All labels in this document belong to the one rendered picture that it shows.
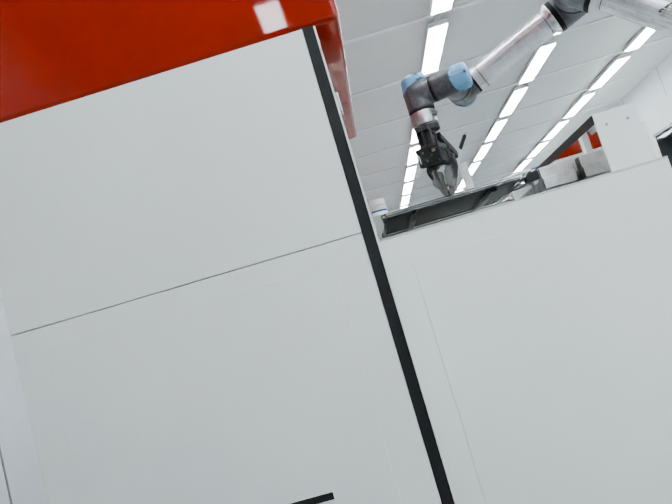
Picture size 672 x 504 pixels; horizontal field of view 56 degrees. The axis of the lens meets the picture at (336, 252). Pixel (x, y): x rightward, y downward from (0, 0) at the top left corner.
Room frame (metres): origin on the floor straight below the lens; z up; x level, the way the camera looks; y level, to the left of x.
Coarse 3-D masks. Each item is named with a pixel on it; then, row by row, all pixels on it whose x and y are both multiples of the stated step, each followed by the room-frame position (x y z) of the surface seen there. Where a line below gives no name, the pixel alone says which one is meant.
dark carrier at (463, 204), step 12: (480, 192) 1.58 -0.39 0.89; (504, 192) 1.71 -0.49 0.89; (444, 204) 1.61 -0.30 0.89; (456, 204) 1.67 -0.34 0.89; (468, 204) 1.74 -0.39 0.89; (408, 216) 1.63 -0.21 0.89; (420, 216) 1.70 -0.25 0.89; (432, 216) 1.77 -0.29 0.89; (444, 216) 1.85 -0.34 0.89; (396, 228) 1.81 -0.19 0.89
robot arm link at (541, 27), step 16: (544, 16) 1.68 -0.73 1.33; (560, 16) 1.66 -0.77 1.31; (576, 16) 1.66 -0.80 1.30; (528, 32) 1.70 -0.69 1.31; (544, 32) 1.70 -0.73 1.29; (560, 32) 1.71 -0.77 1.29; (496, 48) 1.75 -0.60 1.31; (512, 48) 1.73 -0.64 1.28; (528, 48) 1.72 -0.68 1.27; (480, 64) 1.77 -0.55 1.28; (496, 64) 1.75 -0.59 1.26; (512, 64) 1.76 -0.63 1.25; (480, 80) 1.78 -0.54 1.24
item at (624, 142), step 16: (608, 112) 1.36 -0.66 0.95; (624, 112) 1.36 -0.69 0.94; (608, 128) 1.36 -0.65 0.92; (624, 128) 1.36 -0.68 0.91; (640, 128) 1.36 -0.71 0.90; (608, 144) 1.36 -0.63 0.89; (624, 144) 1.36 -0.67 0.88; (640, 144) 1.36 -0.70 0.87; (608, 160) 1.36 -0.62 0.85; (624, 160) 1.36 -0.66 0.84; (640, 160) 1.36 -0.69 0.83
